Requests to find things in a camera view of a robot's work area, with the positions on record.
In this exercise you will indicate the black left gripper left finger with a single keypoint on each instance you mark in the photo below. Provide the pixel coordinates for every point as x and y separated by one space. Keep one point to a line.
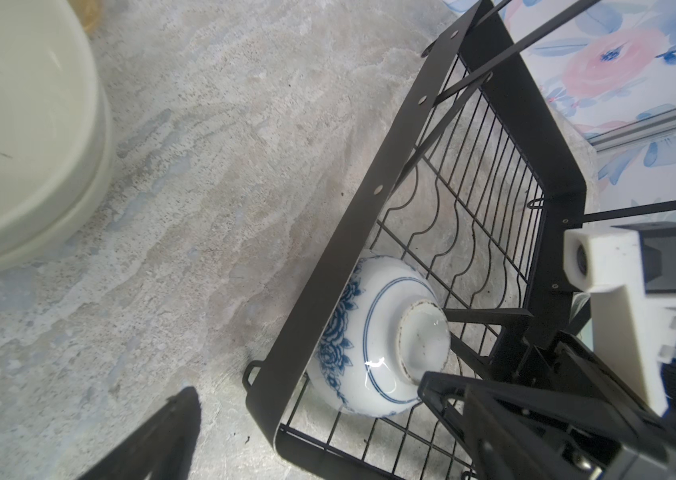
161 448

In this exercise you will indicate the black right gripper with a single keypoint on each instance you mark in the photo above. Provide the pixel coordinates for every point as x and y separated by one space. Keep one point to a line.
594 425

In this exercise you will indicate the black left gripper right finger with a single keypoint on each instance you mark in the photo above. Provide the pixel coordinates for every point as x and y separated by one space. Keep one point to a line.
506 446

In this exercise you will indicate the blue floral bowl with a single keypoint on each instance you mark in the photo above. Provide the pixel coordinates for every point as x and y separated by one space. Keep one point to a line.
386 332

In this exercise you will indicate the black wire dish rack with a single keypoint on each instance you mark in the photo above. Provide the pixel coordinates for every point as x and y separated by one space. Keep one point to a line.
474 186

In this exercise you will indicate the yellow glass cup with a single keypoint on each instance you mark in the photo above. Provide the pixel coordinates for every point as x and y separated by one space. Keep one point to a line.
88 12

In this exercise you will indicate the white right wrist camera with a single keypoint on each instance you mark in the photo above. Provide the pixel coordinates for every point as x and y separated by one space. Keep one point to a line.
629 272

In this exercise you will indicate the aluminium corner post right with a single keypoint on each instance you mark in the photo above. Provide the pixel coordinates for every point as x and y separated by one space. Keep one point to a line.
663 123

